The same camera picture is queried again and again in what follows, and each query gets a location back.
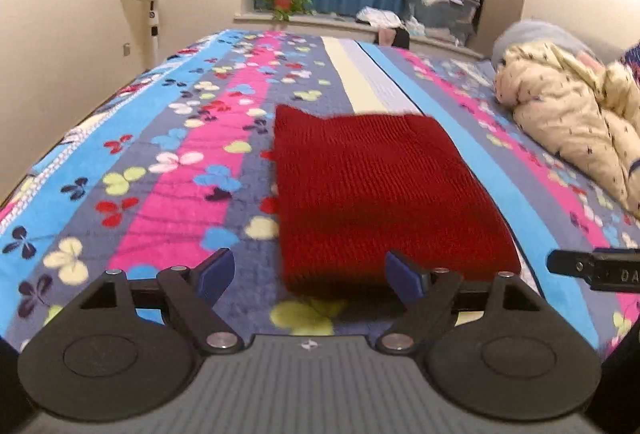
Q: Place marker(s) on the colourful striped floral bedspread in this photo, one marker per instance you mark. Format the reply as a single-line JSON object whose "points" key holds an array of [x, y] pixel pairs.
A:
{"points": [[178, 165]]}

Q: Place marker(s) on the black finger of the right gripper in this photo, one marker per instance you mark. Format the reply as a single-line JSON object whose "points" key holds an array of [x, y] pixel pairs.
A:
{"points": [[603, 269]]}

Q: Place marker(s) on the grey pillow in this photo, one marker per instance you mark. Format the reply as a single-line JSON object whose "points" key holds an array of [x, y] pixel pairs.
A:
{"points": [[525, 31]]}

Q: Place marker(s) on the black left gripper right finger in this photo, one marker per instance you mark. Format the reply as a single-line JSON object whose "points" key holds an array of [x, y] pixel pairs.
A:
{"points": [[493, 348]]}

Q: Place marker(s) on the red knitted garment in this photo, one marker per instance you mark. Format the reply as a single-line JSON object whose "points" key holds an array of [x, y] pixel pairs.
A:
{"points": [[353, 188]]}

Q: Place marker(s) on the white clothes pile on sill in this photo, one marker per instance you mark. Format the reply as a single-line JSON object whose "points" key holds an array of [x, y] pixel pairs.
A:
{"points": [[379, 19]]}

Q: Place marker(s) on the cream patterned quilt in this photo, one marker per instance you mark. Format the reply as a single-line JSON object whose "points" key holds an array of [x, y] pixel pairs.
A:
{"points": [[578, 109]]}

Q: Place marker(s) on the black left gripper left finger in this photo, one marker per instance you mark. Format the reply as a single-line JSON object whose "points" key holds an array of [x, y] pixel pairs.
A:
{"points": [[125, 347]]}

